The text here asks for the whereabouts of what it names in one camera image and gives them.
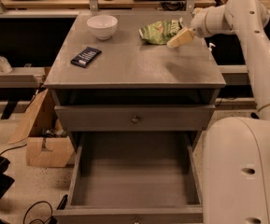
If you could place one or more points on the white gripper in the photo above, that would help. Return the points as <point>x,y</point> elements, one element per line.
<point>198,24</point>

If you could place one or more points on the green jalapeno chip bag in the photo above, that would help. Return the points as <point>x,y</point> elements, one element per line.
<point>160,32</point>

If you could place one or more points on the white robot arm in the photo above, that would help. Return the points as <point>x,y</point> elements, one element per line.
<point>236,151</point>

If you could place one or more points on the grey drawer cabinet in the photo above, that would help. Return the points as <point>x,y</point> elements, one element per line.
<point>127,63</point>

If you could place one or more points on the grey top drawer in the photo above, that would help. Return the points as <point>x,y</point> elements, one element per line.
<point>83,110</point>

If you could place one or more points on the open grey middle drawer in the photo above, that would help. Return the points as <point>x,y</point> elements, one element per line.
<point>133,178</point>

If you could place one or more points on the white pump bottle top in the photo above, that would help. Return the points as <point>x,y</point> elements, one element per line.
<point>211,46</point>

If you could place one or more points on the white ceramic bowl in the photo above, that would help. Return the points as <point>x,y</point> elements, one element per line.
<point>102,26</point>

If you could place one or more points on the dark blue snack bar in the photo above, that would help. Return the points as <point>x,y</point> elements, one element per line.
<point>85,57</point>

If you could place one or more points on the brown cardboard box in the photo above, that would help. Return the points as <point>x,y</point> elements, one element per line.
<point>47,144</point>

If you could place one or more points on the clear sanitizer bottle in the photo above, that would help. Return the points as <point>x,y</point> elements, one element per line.
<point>5,67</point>

